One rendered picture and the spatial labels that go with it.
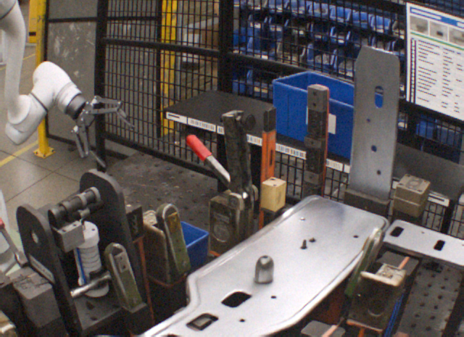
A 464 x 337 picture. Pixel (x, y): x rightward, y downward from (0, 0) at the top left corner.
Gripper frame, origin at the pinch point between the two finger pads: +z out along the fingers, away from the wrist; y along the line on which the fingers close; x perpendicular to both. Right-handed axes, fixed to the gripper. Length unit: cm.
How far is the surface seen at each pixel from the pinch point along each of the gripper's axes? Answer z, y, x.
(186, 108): 8.9, 19.7, 4.2
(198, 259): 37.5, -7.7, -7.1
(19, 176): -102, -99, 178
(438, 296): 98, 25, -18
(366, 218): 61, 28, -39
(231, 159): 33, 21, -50
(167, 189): 13.8, -5.5, 32.4
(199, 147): 26, 18, -45
